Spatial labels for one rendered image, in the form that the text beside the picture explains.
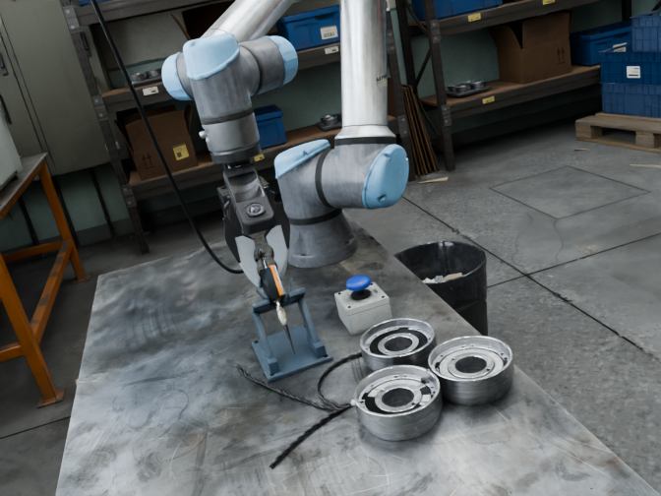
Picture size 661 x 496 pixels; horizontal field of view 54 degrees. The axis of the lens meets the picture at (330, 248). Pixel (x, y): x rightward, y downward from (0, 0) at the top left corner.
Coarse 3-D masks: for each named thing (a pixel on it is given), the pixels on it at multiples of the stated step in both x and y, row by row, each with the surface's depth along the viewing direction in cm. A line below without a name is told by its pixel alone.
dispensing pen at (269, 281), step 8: (264, 256) 98; (264, 264) 98; (264, 272) 96; (264, 280) 96; (272, 280) 96; (264, 288) 97; (272, 288) 96; (272, 296) 95; (280, 304) 97; (280, 312) 96; (280, 320) 96; (288, 336) 96
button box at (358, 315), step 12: (372, 288) 105; (336, 300) 105; (348, 300) 103; (360, 300) 102; (372, 300) 101; (384, 300) 101; (348, 312) 100; (360, 312) 100; (372, 312) 101; (384, 312) 101; (348, 324) 101; (360, 324) 101; (372, 324) 101
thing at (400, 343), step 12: (384, 324) 95; (396, 324) 95; (408, 324) 94; (420, 324) 93; (372, 336) 94; (396, 336) 92; (408, 336) 92; (432, 336) 88; (384, 348) 90; (396, 348) 93; (408, 348) 89; (420, 348) 86; (432, 348) 88; (372, 360) 87; (384, 360) 86; (396, 360) 86; (408, 360) 86; (420, 360) 86; (372, 372) 90
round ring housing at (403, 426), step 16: (384, 368) 83; (400, 368) 83; (416, 368) 82; (368, 384) 82; (400, 384) 81; (432, 384) 80; (384, 400) 80; (400, 400) 81; (416, 400) 78; (432, 400) 75; (368, 416) 76; (384, 416) 74; (400, 416) 74; (416, 416) 74; (432, 416) 75; (384, 432) 75; (400, 432) 74; (416, 432) 76
